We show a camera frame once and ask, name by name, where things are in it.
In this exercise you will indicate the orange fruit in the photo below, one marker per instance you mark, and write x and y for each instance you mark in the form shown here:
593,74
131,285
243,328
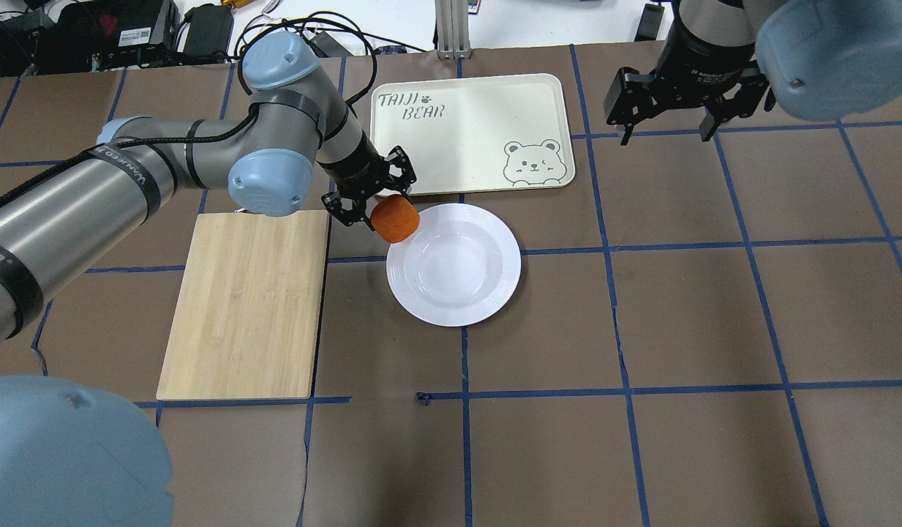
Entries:
395,219

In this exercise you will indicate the aluminium profile post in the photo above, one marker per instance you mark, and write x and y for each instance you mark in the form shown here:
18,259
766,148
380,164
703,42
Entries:
453,30

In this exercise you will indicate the black electronics box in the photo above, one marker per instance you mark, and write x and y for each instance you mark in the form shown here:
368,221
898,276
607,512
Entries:
57,37

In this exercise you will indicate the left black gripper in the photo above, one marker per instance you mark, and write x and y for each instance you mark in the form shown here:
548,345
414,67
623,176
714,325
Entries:
355,170

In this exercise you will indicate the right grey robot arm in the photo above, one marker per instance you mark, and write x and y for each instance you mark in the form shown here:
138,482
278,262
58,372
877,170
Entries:
818,60

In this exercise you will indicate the wooden cutting board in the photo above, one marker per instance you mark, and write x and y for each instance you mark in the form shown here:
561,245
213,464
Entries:
247,316

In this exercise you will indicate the cream bear tray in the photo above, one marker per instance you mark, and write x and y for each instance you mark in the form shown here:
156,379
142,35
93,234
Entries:
479,135

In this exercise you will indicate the black power adapter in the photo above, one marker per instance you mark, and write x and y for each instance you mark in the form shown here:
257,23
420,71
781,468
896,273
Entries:
208,33

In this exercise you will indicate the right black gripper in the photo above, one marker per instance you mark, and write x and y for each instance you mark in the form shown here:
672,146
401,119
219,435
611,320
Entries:
698,64

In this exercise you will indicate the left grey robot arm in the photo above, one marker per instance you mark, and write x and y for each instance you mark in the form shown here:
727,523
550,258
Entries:
71,455

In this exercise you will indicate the white round plate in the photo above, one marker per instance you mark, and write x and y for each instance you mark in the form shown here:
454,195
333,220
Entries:
460,266

